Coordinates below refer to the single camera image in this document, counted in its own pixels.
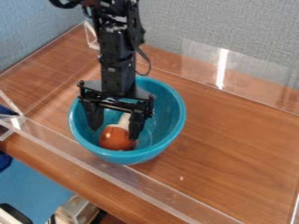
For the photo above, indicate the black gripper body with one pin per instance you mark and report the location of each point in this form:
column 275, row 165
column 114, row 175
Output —
column 114, row 91

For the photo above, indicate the clear acrylic barrier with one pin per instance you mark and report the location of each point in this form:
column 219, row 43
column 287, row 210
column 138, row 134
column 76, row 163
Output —
column 126, row 193
column 232, row 72

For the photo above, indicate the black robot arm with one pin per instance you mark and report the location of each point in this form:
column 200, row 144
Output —
column 120, row 35

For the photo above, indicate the clear acrylic back barrier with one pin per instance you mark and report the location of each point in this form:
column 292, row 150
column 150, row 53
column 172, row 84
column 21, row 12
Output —
column 232, row 72

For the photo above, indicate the clear acrylic front barrier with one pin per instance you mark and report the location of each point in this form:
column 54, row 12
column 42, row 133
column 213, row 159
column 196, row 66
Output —
column 126, row 193

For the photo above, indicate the dark blue object at left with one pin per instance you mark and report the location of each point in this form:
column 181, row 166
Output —
column 5, row 159

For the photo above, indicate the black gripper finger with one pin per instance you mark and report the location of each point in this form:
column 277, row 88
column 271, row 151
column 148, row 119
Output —
column 136, row 124
column 94, row 114

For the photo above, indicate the grey metal object below table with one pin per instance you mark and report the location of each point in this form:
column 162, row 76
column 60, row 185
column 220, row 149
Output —
column 74, row 211

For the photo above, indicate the black and white object corner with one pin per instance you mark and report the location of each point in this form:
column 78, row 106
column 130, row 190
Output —
column 12, row 216

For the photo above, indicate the blue plastic bowl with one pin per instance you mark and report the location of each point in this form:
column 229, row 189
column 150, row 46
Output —
column 161, row 127

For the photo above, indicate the clear acrylic corner bracket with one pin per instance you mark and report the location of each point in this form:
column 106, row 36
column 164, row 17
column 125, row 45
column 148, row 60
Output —
column 90, row 36

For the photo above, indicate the clear acrylic left bracket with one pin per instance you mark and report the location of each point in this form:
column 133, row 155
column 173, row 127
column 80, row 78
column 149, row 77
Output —
column 9, row 116

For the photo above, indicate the brown and white toy mushroom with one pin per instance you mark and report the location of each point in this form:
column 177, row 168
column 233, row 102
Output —
column 113, row 137

